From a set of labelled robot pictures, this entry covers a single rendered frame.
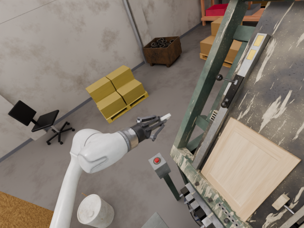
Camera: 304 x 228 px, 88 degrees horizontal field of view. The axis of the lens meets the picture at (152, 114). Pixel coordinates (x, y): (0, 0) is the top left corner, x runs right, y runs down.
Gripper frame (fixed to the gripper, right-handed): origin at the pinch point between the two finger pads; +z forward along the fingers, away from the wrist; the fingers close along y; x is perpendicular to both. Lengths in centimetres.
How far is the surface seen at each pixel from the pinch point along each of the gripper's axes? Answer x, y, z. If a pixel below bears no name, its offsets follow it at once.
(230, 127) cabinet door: 3.5, -24.9, 40.2
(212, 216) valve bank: 54, -62, 22
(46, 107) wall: 285, 266, 12
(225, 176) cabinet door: 27, -45, 31
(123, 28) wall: 124, 313, 229
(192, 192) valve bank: 62, -44, 28
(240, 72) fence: -22, -6, 47
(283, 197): 2, -62, 24
